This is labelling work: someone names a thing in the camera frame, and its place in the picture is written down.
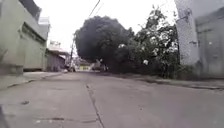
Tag round dark tree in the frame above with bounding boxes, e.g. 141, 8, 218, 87
73, 15, 132, 73

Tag grey concrete road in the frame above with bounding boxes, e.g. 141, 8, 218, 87
0, 71, 224, 128

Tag flowering bush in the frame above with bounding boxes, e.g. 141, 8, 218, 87
117, 6, 183, 79

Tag low grey shed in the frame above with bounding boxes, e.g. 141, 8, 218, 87
45, 48, 70, 72

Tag concrete sidewalk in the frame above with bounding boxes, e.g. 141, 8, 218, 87
99, 71, 224, 91
0, 70, 64, 90

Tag thick concrete pole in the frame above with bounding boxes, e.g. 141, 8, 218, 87
173, 0, 201, 68

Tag green building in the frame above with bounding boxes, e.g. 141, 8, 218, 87
0, 0, 52, 75

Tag overhead wires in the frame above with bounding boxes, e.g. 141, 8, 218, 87
87, 0, 105, 19

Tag grey-green wall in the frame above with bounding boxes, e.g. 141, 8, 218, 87
193, 6, 224, 79

